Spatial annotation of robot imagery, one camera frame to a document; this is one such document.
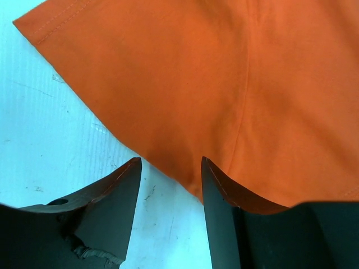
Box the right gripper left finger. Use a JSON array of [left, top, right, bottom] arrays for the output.
[[1, 157, 142, 268]]

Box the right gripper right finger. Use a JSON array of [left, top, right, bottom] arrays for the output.
[[201, 157, 358, 268]]

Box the orange t-shirt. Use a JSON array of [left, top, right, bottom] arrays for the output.
[[14, 1, 358, 207]]

